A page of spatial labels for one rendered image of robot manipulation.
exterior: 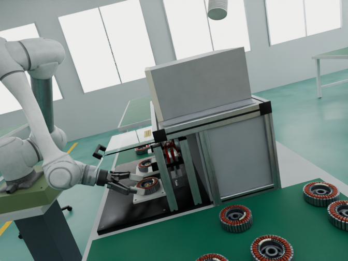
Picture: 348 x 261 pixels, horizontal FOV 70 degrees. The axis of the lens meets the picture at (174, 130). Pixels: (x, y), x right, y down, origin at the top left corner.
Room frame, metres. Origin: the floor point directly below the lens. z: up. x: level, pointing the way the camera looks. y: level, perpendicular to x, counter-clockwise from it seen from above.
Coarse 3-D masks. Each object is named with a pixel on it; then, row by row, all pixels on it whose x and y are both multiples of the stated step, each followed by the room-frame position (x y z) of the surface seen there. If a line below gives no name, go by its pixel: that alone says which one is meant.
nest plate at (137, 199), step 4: (160, 180) 1.12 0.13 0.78; (160, 184) 1.08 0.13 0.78; (160, 188) 1.04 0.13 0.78; (156, 192) 1.01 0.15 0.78; (160, 192) 1.00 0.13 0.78; (164, 192) 1.00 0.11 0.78; (136, 196) 1.02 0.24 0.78; (140, 196) 1.01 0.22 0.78; (144, 196) 1.00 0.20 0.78; (148, 196) 1.00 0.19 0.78; (152, 196) 0.99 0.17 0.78; (156, 196) 0.98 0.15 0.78; (160, 196) 0.98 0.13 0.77; (136, 200) 0.99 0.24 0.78; (140, 200) 0.98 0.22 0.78; (144, 200) 0.98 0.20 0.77
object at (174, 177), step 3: (171, 171) 1.10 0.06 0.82; (174, 171) 1.09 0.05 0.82; (177, 171) 1.08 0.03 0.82; (180, 171) 1.07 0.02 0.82; (171, 174) 1.07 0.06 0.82; (174, 174) 1.06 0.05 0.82; (180, 174) 1.05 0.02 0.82; (174, 177) 1.03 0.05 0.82; (177, 177) 1.03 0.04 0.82; (180, 177) 1.03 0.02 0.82; (174, 180) 1.02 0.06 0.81; (177, 180) 1.03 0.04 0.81; (180, 180) 1.03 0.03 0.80; (183, 180) 1.03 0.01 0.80; (174, 183) 1.02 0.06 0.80; (180, 183) 1.03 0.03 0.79; (183, 183) 1.03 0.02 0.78; (177, 186) 1.03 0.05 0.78; (180, 186) 1.03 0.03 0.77
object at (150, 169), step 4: (176, 156) 1.09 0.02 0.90; (152, 160) 1.06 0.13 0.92; (176, 160) 1.05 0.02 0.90; (180, 160) 1.04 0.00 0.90; (152, 164) 1.03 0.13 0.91; (156, 164) 1.03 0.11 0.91; (168, 164) 1.03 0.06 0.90; (172, 164) 1.03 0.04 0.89; (176, 164) 1.03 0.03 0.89; (148, 168) 1.07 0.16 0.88; (152, 168) 1.02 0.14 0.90; (156, 168) 1.03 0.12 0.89; (148, 172) 1.03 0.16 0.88; (152, 172) 1.03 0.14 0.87; (176, 172) 1.04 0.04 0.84
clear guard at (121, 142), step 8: (144, 128) 1.10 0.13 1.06; (112, 136) 1.11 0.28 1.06; (120, 136) 1.07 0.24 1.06; (128, 136) 1.04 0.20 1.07; (136, 136) 1.01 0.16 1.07; (152, 136) 0.95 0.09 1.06; (112, 144) 0.98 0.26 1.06; (120, 144) 0.95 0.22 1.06; (128, 144) 0.92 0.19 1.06; (136, 144) 0.90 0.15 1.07; (144, 144) 0.88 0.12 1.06; (104, 152) 0.93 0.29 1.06; (112, 152) 0.88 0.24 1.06; (96, 168) 0.87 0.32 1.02
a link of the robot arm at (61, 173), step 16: (0, 80) 1.10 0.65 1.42; (16, 80) 1.09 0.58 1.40; (16, 96) 1.08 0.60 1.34; (32, 96) 1.10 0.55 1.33; (32, 112) 1.02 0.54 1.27; (32, 128) 0.96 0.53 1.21; (48, 144) 0.90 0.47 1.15; (48, 160) 0.87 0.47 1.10; (64, 160) 0.87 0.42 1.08; (48, 176) 0.81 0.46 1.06; (64, 176) 0.81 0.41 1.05
